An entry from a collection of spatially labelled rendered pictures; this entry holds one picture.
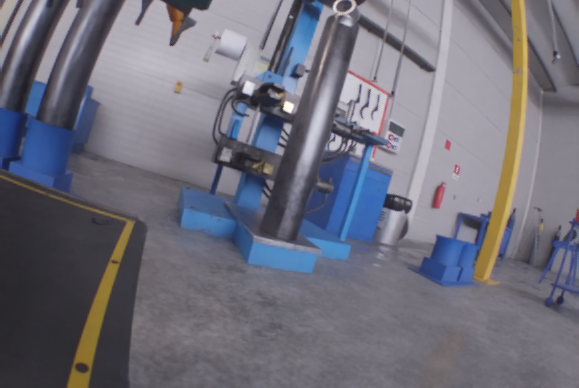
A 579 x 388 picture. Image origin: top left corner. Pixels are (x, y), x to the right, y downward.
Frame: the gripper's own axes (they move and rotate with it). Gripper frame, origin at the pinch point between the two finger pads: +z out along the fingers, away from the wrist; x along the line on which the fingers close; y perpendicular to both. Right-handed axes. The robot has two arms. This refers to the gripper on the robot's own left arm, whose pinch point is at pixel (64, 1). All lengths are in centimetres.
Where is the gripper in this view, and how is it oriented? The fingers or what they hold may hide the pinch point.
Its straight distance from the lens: 107.6
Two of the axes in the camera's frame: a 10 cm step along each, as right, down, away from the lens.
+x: -9.5, -1.8, -2.6
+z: -2.8, 8.7, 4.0
